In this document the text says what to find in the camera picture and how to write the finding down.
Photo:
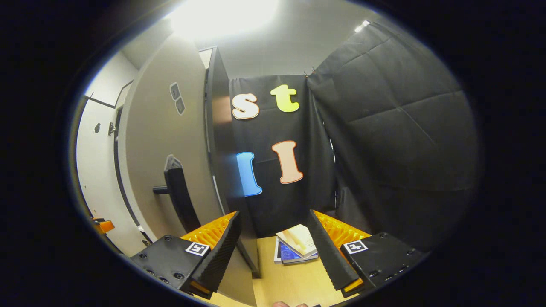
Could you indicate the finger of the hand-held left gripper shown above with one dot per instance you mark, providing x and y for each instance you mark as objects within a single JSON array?
[{"x": 104, "y": 226}]

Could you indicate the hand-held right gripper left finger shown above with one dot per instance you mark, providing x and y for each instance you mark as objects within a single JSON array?
[{"x": 219, "y": 251}]

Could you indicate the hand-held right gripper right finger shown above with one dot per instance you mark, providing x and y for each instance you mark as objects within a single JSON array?
[{"x": 326, "y": 251}]

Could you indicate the grey shoe cabinet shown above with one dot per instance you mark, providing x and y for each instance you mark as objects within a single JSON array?
[{"x": 222, "y": 128}]

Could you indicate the beige book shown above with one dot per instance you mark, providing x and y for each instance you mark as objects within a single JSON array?
[{"x": 298, "y": 238}]

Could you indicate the blue book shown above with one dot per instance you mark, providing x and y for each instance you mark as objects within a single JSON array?
[{"x": 290, "y": 255}]

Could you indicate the white book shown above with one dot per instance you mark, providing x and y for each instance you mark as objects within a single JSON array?
[{"x": 277, "y": 251}]

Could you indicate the black backdrop cloth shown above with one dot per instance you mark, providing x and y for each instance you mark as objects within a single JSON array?
[{"x": 384, "y": 149}]

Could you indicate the small ceiling light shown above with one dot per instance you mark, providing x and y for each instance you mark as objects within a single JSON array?
[{"x": 361, "y": 26}]

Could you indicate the large ceiling light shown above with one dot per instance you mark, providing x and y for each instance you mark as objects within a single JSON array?
[{"x": 222, "y": 15}]

